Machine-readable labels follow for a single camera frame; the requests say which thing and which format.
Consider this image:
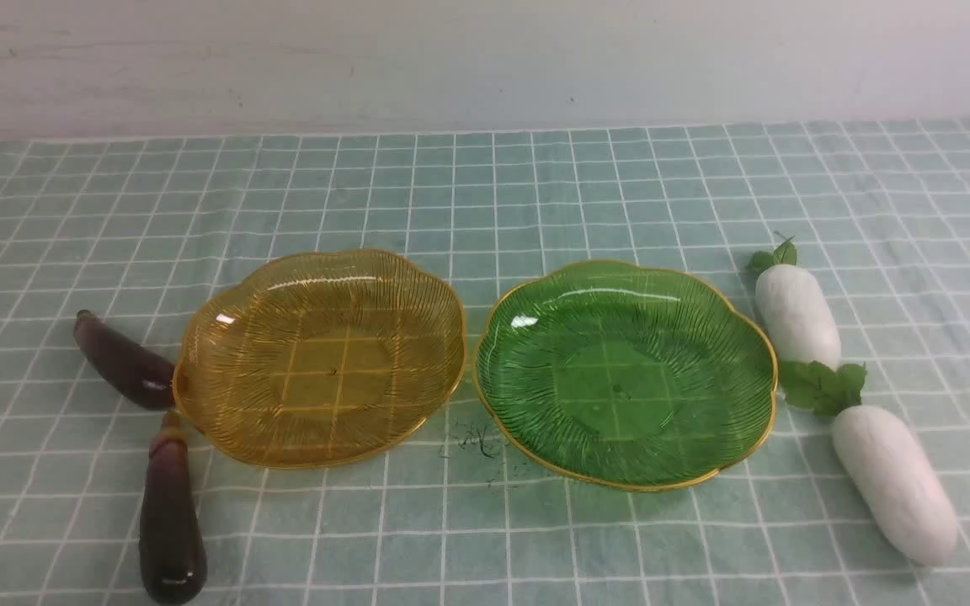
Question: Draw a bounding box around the white radish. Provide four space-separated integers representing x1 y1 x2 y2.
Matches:
747 237 842 369
778 360 959 567

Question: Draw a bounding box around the purple eggplant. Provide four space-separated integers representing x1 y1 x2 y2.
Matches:
73 310 176 411
138 411 208 605

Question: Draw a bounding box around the green ribbed glass plate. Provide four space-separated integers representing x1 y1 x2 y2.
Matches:
472 260 778 492

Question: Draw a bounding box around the amber ribbed glass plate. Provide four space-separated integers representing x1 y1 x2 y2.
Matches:
172 249 468 469

